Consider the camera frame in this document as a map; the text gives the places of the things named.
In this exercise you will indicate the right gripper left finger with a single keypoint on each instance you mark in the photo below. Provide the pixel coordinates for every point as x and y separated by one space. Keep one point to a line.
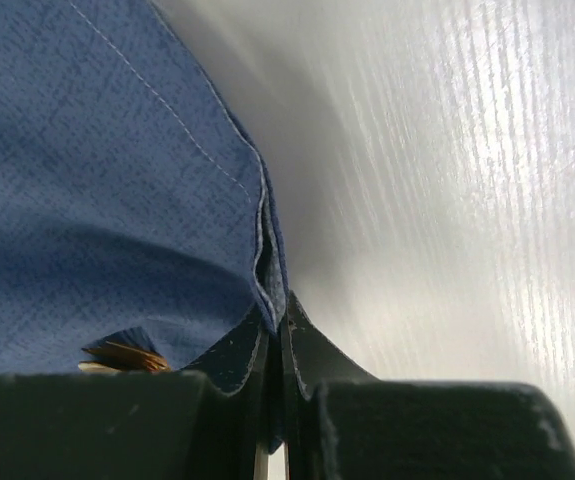
207 421

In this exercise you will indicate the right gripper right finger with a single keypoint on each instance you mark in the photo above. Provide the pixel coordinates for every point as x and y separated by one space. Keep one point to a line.
340 422

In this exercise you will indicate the blue cloth placemat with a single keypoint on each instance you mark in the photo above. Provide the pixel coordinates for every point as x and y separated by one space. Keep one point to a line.
131 199

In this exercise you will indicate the gold spoon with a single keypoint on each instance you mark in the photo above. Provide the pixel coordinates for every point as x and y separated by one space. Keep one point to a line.
112 357

